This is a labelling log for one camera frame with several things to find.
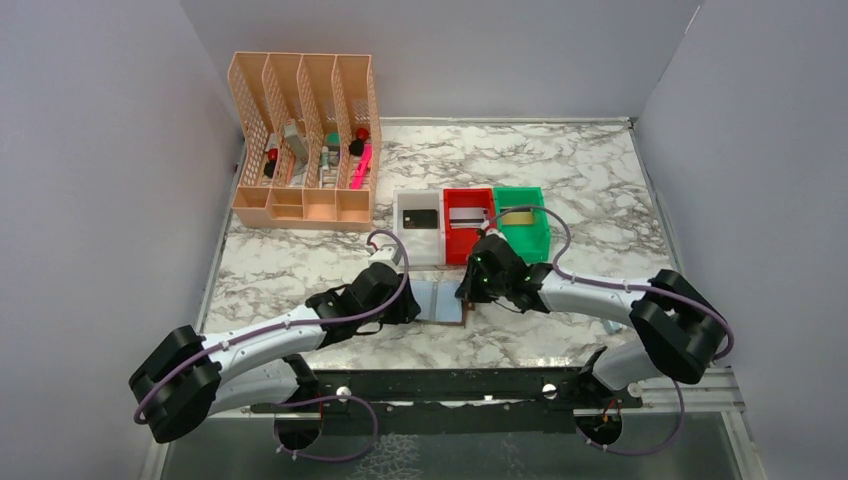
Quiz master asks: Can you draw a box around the peach plastic desk organizer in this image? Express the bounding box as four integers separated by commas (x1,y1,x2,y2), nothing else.
227,52,382,231

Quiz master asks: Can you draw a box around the red plastic bin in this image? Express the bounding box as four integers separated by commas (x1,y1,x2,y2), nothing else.
441,188,494,266

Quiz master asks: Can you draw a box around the white striped credit card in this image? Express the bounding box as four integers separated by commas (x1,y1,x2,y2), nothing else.
448,207,489,229

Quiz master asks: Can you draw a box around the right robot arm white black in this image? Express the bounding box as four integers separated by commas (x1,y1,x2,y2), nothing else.
455,235,734,397

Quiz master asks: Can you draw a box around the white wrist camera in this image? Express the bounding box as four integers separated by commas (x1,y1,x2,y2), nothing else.
477,226,502,239
369,244,403,269

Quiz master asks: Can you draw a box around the pink highlighter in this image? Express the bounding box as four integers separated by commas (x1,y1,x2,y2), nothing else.
350,144,373,189

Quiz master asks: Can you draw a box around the brown leather card holder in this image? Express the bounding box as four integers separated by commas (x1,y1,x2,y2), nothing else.
411,280,471,326

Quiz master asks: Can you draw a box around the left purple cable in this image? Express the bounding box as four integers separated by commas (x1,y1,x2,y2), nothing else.
133,229,412,425

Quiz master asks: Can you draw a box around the black credit card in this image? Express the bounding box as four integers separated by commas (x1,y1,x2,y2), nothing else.
401,209,440,230

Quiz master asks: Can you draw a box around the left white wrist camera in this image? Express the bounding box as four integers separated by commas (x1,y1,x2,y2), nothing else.
369,244,403,269

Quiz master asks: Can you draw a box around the grey stapler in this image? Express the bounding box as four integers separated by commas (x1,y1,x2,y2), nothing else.
283,119,309,161

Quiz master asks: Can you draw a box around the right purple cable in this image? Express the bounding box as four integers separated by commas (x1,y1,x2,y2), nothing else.
478,205,735,362

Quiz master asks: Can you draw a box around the green cap glue stick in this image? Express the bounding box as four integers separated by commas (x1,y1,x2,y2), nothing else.
319,132,340,172

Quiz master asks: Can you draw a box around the black mounting rail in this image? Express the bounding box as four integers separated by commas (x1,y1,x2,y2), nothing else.
249,367,642,436

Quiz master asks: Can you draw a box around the red black marker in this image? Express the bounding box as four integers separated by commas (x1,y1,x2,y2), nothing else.
263,148,279,179

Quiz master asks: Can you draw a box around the white plastic bin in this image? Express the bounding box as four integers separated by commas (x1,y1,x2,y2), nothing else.
393,189,446,269

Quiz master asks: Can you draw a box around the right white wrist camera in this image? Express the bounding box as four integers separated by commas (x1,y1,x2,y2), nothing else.
477,226,502,239

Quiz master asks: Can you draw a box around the purple cable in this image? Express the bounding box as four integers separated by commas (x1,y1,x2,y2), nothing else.
133,229,412,425
478,205,735,362

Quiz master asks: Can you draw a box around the gold credit card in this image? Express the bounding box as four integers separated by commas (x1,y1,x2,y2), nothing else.
500,208,535,227

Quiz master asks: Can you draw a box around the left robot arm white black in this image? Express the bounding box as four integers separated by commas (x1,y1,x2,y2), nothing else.
129,264,421,443

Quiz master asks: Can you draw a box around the green plastic bin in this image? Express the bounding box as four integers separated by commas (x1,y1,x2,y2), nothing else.
493,187,551,264

